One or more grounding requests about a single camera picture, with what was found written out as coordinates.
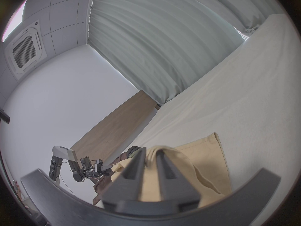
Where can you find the pale green curtain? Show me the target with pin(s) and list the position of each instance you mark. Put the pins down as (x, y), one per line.
(235, 6)
(152, 43)

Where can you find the ceiling light panel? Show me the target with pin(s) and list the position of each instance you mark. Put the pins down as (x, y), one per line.
(14, 20)

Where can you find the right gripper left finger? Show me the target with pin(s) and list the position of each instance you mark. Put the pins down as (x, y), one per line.
(120, 192)

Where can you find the brown garment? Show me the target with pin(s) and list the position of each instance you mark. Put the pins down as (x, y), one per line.
(103, 187)

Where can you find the tan shorts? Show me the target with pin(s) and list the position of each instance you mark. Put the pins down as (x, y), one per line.
(207, 163)

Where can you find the olive green garment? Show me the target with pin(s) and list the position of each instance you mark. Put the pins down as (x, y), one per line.
(133, 154)

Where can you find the black garment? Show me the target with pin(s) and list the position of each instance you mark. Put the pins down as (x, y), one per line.
(132, 148)

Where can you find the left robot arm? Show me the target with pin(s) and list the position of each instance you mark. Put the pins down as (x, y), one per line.
(63, 152)

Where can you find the white ceiling air conditioner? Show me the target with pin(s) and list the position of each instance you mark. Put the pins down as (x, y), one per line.
(25, 53)

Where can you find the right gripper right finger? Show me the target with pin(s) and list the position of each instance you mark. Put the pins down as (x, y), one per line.
(181, 192)

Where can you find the window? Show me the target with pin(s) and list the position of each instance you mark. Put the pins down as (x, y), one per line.
(242, 34)

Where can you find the bed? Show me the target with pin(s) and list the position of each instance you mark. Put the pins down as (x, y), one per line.
(223, 90)

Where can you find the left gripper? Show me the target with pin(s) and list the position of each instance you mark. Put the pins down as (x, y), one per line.
(103, 170)

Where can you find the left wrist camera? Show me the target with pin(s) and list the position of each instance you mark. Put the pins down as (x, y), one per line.
(99, 162)

